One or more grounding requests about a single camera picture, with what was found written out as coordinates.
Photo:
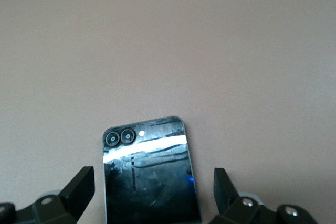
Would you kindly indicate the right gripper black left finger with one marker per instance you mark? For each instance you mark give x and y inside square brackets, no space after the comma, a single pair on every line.
[81,187]

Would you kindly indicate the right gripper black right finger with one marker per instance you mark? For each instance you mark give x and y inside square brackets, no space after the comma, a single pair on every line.
[223,187]

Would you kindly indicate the black flip phone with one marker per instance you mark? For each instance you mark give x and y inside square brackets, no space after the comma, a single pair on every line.
[149,187]

